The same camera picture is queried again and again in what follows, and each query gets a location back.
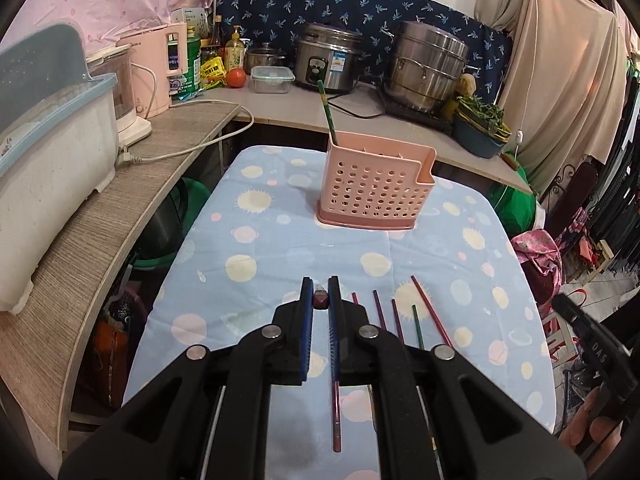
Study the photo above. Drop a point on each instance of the red tomato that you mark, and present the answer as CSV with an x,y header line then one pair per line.
x,y
236,77

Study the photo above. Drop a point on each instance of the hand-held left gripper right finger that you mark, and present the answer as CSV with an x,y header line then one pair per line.
x,y
334,330

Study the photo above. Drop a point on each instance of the pink perforated utensil basket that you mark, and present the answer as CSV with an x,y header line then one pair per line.
x,y
370,190

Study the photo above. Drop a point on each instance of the yellow dish soap bottle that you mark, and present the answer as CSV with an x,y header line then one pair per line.
x,y
234,52

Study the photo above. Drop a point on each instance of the large steel steamer pot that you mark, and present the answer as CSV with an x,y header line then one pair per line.
x,y
425,70

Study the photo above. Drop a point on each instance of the dark hanging clothes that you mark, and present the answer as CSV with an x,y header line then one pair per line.
x,y
620,185

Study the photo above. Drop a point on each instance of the yellow snack packet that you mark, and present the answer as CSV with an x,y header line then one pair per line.
x,y
212,67

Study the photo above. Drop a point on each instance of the white dish box blue lid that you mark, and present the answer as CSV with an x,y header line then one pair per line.
x,y
50,185

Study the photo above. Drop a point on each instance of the pink electric kettle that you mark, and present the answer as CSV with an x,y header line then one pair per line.
x,y
155,75

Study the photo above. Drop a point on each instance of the black iron rack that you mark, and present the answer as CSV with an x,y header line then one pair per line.
x,y
575,185

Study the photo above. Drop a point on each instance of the small lidded steel pot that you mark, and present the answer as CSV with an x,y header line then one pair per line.
x,y
265,57

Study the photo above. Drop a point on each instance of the yellow plastic basin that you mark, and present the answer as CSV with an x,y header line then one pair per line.
x,y
502,136

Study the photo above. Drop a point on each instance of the white green carton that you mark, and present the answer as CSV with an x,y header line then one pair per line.
x,y
187,17

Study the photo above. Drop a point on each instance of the dark metal pot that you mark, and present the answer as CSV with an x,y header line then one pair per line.
x,y
162,230

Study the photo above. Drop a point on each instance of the white blender appliance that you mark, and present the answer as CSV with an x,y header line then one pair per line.
x,y
127,105

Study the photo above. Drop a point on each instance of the brown loofah sponge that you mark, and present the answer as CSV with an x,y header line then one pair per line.
x,y
467,85

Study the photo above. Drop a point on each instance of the dark sauce bottle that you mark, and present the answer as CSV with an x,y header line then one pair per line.
x,y
216,35

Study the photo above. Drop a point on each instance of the beige curtain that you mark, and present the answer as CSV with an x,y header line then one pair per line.
x,y
560,60

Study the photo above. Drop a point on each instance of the steel rice cooker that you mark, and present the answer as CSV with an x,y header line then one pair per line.
x,y
325,55

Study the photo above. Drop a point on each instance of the blue plastic basin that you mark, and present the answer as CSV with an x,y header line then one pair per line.
x,y
475,142

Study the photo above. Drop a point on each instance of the orange bag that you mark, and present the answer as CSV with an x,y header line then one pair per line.
x,y
112,360

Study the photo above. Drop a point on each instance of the black induction cooker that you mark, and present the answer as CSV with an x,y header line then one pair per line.
x,y
400,110

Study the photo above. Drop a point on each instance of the clear food container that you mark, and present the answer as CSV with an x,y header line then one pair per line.
x,y
272,80

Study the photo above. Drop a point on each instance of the red white plastic stool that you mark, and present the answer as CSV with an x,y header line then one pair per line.
x,y
560,340

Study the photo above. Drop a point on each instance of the green chopstick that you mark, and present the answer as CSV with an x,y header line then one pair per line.
x,y
327,110
418,327

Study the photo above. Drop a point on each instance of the wooden kitchen counter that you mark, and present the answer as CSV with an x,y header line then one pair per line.
x,y
80,250

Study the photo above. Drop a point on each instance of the navy printed cloth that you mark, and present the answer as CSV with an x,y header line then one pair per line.
x,y
350,5

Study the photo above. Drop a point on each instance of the green can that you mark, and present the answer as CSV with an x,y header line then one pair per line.
x,y
187,80

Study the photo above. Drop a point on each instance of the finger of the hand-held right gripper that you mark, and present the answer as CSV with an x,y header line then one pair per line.
x,y
575,317

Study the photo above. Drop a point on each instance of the green plastic bucket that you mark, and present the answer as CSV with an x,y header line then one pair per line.
x,y
197,195

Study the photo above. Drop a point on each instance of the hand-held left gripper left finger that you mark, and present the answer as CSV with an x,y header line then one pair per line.
x,y
306,330

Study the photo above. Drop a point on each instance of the green plastic bag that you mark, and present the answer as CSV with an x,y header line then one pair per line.
x,y
515,205

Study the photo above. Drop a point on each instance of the blue dotted tablecloth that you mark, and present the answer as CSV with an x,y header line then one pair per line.
x,y
280,240

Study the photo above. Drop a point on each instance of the green leafy vegetables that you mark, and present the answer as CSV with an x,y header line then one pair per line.
x,y
482,110

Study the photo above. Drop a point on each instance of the pink floral cloth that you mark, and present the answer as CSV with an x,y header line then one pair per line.
x,y
537,255

